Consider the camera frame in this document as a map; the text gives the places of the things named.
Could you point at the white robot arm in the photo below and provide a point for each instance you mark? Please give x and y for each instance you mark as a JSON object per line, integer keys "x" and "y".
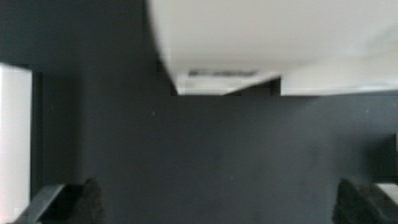
{"x": 219, "y": 102}

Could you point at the white long side rail front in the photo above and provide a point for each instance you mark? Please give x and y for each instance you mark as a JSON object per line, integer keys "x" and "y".
{"x": 15, "y": 141}

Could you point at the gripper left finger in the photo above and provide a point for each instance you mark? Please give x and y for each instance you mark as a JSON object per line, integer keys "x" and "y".
{"x": 66, "y": 204}

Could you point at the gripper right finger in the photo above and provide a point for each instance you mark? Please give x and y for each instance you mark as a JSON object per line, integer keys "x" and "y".
{"x": 367, "y": 203}

